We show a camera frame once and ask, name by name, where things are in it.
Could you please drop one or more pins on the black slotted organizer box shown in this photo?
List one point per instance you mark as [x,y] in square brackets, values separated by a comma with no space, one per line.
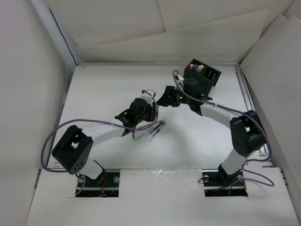
[207,78]

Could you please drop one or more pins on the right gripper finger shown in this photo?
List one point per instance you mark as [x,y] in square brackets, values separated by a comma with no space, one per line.
[171,91]
[167,99]

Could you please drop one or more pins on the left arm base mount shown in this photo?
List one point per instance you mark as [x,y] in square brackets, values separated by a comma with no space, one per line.
[108,188]

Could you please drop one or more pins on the blue cap gel pen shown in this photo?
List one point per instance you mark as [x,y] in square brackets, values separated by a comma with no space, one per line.
[157,131]

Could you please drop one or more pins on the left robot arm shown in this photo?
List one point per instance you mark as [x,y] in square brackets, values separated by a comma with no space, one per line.
[73,149]

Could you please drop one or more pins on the dark cap gel pen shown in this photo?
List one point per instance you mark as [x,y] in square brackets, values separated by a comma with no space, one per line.
[154,129]

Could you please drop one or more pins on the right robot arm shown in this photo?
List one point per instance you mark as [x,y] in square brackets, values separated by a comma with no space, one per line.
[247,133]

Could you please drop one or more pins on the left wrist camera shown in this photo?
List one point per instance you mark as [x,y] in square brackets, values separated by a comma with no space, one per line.
[148,95]

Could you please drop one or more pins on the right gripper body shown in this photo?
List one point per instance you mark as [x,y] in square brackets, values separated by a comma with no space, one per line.
[182,99]

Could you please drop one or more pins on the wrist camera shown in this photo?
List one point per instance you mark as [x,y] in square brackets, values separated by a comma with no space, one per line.
[148,95]
[179,78]

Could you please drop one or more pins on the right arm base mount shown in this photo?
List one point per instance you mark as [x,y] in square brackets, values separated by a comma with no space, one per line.
[217,183]

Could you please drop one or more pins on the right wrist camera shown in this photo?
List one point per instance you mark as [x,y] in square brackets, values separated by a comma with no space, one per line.
[179,78]

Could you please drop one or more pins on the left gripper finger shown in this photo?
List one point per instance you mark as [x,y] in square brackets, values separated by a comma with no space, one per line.
[154,105]
[153,116]

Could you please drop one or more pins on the yellow cap highlighter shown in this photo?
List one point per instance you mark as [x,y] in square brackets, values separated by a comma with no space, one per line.
[200,68]

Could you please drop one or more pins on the aluminium rail right side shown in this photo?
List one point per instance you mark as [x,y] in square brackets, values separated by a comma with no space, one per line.
[263,153]

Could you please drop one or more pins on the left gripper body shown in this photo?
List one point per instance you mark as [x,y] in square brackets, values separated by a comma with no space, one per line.
[145,117]

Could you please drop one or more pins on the green gel pen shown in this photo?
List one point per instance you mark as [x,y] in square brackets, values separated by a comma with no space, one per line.
[143,135]

